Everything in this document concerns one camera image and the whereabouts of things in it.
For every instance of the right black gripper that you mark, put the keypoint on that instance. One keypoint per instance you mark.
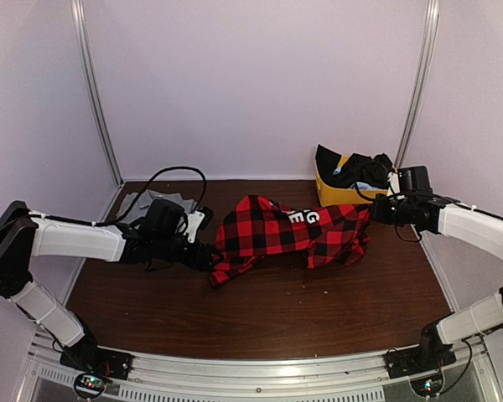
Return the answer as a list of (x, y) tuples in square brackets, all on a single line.
[(378, 210)]

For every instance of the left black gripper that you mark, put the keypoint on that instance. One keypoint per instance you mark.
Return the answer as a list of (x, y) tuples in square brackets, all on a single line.
[(203, 265)]

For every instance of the red black plaid shirt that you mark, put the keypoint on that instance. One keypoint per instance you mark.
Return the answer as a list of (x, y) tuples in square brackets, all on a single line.
[(258, 227)]

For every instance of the yellow plastic bin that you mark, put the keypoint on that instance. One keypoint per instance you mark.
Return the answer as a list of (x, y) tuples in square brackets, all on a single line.
[(329, 195)]

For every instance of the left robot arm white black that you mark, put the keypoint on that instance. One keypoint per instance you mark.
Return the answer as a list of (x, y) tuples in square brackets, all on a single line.
[(166, 232)]

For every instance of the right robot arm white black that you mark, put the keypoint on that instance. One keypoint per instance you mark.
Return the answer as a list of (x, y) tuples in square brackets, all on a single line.
[(464, 246)]

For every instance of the light blue garment in bin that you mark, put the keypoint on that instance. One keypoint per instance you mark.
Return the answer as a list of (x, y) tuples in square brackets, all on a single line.
[(364, 186)]

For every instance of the black garment in bin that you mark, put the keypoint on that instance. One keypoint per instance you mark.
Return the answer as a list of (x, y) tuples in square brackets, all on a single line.
[(380, 161)]

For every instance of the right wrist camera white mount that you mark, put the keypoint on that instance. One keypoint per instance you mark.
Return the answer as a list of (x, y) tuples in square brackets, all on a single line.
[(393, 184)]

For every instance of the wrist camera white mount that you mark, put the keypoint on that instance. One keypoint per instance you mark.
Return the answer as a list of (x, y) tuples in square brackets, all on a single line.
[(196, 221), (393, 184)]

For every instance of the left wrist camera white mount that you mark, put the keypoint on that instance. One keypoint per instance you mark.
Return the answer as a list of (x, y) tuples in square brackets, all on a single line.
[(196, 221)]

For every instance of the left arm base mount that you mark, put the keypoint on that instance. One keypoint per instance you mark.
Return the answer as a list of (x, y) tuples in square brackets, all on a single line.
[(94, 378)]

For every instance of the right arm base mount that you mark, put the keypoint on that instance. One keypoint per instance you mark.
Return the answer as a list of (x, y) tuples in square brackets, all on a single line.
[(424, 371)]

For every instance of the front aluminium rail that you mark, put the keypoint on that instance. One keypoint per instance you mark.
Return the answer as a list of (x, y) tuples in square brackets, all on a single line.
[(356, 377)]

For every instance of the right aluminium frame post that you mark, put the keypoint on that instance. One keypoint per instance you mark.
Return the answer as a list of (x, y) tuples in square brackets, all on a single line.
[(430, 31)]

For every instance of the aluminium frame post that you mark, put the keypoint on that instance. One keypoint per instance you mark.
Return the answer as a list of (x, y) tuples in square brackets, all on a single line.
[(79, 20), (430, 31)]

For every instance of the left aluminium frame post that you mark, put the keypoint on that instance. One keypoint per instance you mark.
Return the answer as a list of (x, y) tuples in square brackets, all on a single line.
[(79, 20)]

